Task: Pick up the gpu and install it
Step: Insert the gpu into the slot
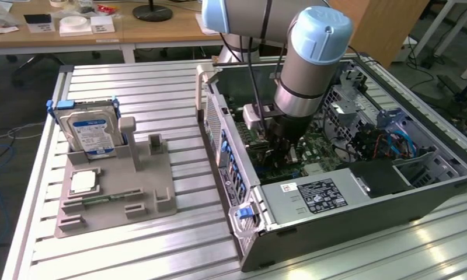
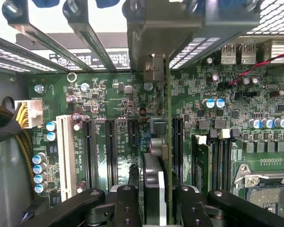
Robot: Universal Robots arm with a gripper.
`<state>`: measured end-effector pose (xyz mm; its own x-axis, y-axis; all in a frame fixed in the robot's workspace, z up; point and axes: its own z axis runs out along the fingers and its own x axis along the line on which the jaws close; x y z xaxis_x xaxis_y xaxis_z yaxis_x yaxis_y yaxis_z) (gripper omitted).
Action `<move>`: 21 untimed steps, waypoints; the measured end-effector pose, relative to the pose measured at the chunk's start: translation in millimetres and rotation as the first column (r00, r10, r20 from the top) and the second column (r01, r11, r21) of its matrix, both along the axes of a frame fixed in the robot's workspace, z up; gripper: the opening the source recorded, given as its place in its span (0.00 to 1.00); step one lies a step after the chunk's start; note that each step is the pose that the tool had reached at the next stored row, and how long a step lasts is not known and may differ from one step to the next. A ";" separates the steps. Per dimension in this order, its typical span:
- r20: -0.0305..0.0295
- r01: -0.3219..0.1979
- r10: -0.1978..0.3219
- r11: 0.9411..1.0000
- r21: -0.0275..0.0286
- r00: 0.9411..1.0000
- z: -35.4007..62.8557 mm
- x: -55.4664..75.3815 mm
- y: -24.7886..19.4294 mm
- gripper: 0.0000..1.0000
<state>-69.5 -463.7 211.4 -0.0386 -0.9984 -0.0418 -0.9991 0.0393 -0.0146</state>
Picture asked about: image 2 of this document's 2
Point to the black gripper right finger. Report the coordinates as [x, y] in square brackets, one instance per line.
[191, 210]

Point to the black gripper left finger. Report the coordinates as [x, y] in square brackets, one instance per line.
[127, 208]

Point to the installed dark RAM stick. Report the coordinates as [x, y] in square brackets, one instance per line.
[202, 165]

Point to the black empty RAM slot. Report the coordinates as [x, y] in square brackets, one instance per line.
[215, 165]
[226, 165]

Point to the black long expansion slot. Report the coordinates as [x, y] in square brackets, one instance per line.
[90, 153]
[111, 153]

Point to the CPU socket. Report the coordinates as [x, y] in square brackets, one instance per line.
[265, 196]

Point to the black short expansion slot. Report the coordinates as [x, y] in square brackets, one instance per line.
[133, 133]

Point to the white PCI expansion slot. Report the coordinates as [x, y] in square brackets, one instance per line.
[66, 156]

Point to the green motherboard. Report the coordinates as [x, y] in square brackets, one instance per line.
[123, 94]

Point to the white motherboard power connector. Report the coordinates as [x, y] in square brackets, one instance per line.
[35, 111]

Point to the vented metal slot cover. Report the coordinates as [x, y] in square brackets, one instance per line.
[14, 54]
[194, 49]

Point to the silver USB port block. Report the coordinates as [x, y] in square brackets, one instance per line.
[239, 54]

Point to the dark grey PC case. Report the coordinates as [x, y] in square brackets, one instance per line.
[4, 85]

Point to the silver rear port housing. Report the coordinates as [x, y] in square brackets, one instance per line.
[278, 52]

